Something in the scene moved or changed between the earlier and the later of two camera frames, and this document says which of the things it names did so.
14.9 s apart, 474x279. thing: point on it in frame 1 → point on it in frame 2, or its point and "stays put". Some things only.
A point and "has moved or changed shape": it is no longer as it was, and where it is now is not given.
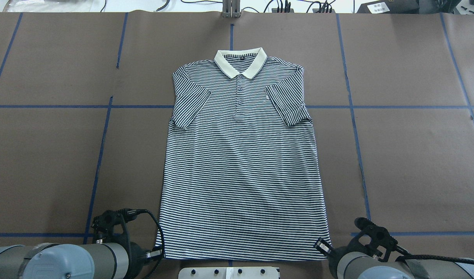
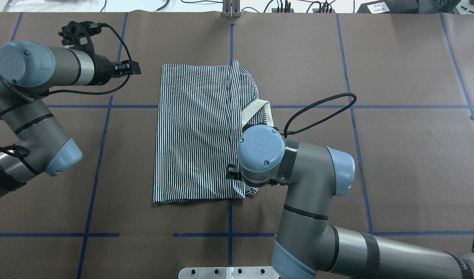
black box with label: x=390 y=6 stays put
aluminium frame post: x=231 y=9 stays put
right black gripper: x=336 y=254 → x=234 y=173
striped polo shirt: x=240 y=180 has moved or changed shape
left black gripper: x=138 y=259 → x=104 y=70
